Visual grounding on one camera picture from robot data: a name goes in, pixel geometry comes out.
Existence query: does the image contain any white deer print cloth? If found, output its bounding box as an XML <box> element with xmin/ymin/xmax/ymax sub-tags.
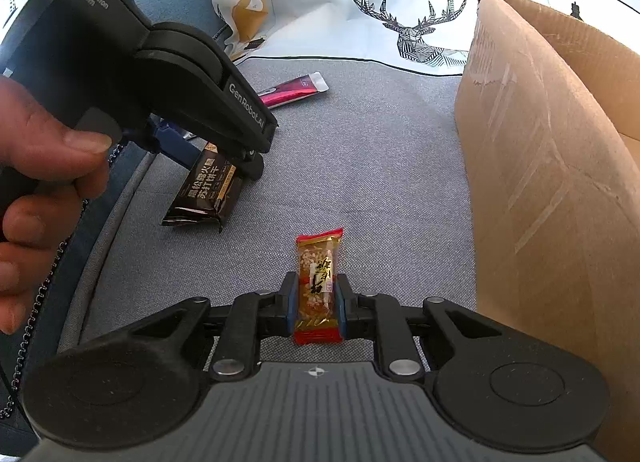
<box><xmin>190</xmin><ymin>0</ymin><xmax>640</xmax><ymax>79</ymax></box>

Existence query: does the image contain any cardboard box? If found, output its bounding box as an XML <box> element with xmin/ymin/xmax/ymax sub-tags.
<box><xmin>452</xmin><ymin>0</ymin><xmax>640</xmax><ymax>379</ymax></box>

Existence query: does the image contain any metal bead chain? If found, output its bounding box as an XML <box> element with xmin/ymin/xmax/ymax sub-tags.
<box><xmin>0</xmin><ymin>145</ymin><xmax>126</xmax><ymax>420</ymax></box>

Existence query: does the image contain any red and gold nut bar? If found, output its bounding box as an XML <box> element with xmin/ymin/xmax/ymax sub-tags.
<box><xmin>292</xmin><ymin>227</ymin><xmax>346</xmax><ymax>346</ymax></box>

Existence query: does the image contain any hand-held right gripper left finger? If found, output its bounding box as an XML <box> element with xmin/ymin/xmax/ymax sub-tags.
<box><xmin>132</xmin><ymin>271</ymin><xmax>300</xmax><ymax>383</ymax></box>

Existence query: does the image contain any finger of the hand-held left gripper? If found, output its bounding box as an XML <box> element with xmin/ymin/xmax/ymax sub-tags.
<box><xmin>226</xmin><ymin>148</ymin><xmax>265</xmax><ymax>182</ymax></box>
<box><xmin>142</xmin><ymin>115</ymin><xmax>203</xmax><ymax>169</ymax></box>

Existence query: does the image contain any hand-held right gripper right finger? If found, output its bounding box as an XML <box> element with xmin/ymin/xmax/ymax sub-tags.
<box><xmin>334</xmin><ymin>273</ymin><xmax>502</xmax><ymax>383</ymax></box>

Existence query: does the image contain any magenta sachet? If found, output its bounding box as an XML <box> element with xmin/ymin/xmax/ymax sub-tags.
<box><xmin>257</xmin><ymin>71</ymin><xmax>330</xmax><ymax>111</ymax></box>

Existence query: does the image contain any person's left hand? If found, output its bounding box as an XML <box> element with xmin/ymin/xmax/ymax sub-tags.
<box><xmin>0</xmin><ymin>76</ymin><xmax>114</xmax><ymax>336</ymax></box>

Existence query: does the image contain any dark brown biscuit packet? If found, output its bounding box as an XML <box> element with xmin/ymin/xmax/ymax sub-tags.
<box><xmin>161</xmin><ymin>141</ymin><xmax>246</xmax><ymax>234</ymax></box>

